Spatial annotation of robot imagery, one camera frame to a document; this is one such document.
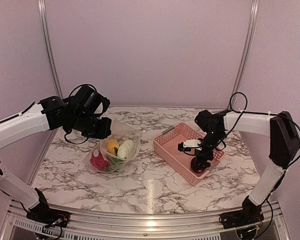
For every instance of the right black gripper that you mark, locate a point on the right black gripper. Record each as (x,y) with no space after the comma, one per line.
(200,154)

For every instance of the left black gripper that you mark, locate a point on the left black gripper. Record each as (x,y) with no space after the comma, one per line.
(104,131)

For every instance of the dark maroon knitted beet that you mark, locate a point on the dark maroon knitted beet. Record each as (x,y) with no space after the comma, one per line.
(199,167)

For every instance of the peach knitted fruit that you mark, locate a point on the peach knitted fruit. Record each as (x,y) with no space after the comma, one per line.
(113,147)

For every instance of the clear polka dot zip bag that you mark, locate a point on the clear polka dot zip bag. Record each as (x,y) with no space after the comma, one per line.
(120,133)

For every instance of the white knitted radish front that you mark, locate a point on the white knitted radish front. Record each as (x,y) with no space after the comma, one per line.
(125,149)

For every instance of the white knitted radish with leaves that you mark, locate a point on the white knitted radish with leaves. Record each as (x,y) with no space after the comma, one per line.
(114,164)

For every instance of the pink plastic basket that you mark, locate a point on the pink plastic basket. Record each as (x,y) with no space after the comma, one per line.
(166,146)

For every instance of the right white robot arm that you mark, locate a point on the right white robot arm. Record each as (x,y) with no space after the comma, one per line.
(276,135)

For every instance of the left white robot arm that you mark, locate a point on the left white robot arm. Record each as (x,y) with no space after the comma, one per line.
(81,111)

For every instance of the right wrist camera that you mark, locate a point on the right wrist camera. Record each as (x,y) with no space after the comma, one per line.
(188,145)

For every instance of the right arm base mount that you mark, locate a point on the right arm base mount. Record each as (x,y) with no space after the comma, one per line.
(249,214)

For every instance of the front aluminium table rail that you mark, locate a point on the front aluminium table rail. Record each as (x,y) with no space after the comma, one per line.
(98,225)

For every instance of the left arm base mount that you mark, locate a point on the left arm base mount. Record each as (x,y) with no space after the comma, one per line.
(44,214)

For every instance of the right aluminium frame post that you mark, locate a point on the right aluminium frame post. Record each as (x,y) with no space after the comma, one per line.
(251,28)

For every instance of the aluminium frame post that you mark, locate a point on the aluminium frame post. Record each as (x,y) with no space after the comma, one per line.
(251,28)
(48,46)

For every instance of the left aluminium frame post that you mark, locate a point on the left aluminium frame post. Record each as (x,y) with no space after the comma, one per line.
(48,46)

